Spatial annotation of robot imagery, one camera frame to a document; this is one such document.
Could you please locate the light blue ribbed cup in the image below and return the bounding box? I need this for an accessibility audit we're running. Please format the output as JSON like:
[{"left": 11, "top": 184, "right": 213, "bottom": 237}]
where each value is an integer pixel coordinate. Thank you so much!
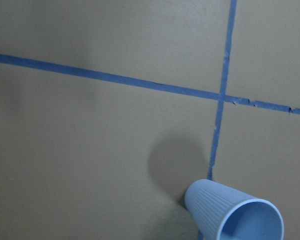
[{"left": 184, "top": 179, "right": 285, "bottom": 240}]

